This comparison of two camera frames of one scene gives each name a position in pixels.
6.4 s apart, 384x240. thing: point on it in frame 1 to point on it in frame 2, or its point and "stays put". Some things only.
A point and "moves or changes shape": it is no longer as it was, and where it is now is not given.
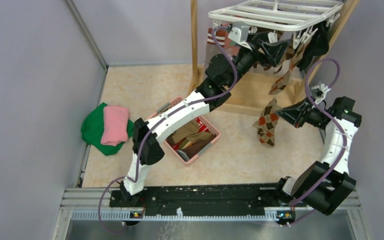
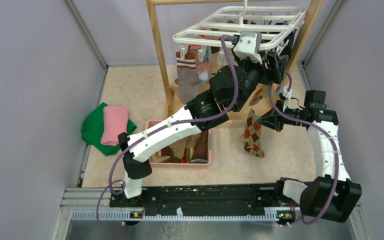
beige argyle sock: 265,125 moves or changes shape
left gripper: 273,52 to 274,74
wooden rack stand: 250,92 to 299,58
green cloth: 91,131 stays put
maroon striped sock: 221,35 to 188,81
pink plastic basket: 209,124 to 195,150
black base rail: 213,198 stays put
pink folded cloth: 115,125 stays put
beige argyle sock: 279,84 to 260,98
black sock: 317,45 to 287,51
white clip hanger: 304,18 to 267,27
